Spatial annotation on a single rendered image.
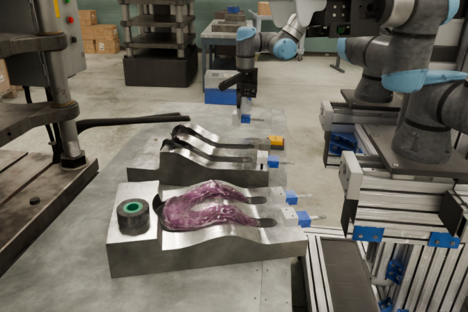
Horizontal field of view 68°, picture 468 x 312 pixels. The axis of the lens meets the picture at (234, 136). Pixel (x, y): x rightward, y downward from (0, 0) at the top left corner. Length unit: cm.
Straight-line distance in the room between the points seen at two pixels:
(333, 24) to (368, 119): 96
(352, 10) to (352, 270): 146
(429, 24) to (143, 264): 79
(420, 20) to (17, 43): 110
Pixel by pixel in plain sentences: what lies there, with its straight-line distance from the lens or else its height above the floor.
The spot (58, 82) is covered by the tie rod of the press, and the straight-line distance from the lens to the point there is 137.
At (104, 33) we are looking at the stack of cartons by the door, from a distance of 775.
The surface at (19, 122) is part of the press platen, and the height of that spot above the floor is 103.
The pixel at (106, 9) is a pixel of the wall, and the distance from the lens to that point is 809.
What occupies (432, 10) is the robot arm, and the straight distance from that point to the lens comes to 70.
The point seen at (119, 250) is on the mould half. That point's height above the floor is 89.
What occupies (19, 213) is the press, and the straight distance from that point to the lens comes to 130.
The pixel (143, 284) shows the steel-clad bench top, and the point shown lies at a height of 80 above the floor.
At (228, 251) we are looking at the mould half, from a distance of 92.
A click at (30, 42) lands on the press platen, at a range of 130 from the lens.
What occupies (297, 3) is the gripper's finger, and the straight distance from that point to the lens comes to 53.
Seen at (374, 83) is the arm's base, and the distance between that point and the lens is 147.
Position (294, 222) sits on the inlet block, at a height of 87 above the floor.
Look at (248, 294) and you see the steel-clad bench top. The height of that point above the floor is 80.
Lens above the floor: 147
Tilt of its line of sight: 25 degrees down
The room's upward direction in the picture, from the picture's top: 1 degrees clockwise
